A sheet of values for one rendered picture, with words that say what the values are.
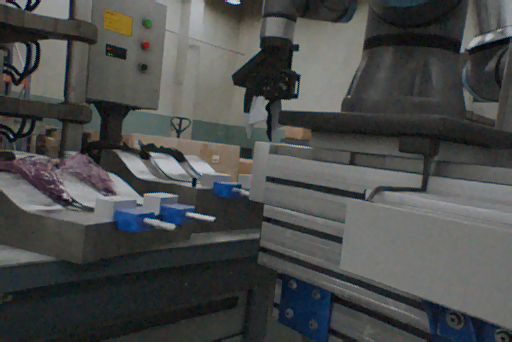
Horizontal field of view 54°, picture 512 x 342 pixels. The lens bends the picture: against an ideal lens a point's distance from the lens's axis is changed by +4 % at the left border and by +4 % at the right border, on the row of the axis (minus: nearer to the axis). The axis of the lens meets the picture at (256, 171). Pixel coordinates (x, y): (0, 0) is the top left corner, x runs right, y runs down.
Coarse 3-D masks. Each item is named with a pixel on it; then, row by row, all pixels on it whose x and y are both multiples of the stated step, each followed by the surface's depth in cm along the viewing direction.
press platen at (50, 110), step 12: (0, 96) 143; (0, 108) 143; (12, 108) 145; (24, 108) 147; (36, 108) 148; (48, 108) 148; (60, 108) 149; (72, 108) 149; (84, 108) 151; (24, 120) 194; (60, 120) 151; (72, 120) 150; (84, 120) 151; (0, 132) 208; (12, 132) 204
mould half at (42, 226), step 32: (0, 192) 73; (32, 192) 76; (96, 192) 87; (128, 192) 94; (0, 224) 73; (32, 224) 70; (64, 224) 68; (96, 224) 68; (192, 224) 89; (64, 256) 68; (96, 256) 69
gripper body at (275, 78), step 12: (264, 48) 105; (276, 48) 103; (288, 48) 100; (276, 60) 102; (288, 60) 102; (264, 72) 102; (276, 72) 99; (288, 72) 101; (264, 84) 103; (276, 84) 99; (288, 84) 103; (264, 96) 107; (276, 96) 107; (288, 96) 102
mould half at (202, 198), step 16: (112, 160) 115; (128, 160) 113; (160, 160) 121; (192, 160) 129; (128, 176) 111; (144, 176) 109; (176, 176) 117; (144, 192) 106; (160, 192) 102; (176, 192) 98; (192, 192) 95; (208, 192) 96; (208, 208) 96; (224, 208) 100; (240, 208) 103; (256, 208) 107; (208, 224) 97; (224, 224) 100; (240, 224) 104; (256, 224) 107
